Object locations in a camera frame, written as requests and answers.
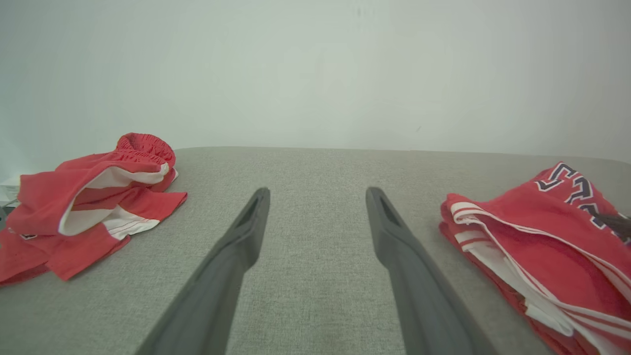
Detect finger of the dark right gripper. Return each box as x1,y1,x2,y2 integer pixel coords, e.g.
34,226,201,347
599,214,631,242

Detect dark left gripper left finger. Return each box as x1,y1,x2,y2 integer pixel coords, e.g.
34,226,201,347
136,187,271,355

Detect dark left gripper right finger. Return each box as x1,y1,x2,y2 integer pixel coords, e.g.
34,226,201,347
366,186,498,355

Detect red Bulls basketball jersey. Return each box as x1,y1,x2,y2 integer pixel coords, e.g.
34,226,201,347
439,162,631,355

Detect red shorts with white trim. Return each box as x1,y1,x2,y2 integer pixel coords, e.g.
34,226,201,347
0,132,188,287

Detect white wall baseboard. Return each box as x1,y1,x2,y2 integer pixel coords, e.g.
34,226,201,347
0,175,23,208

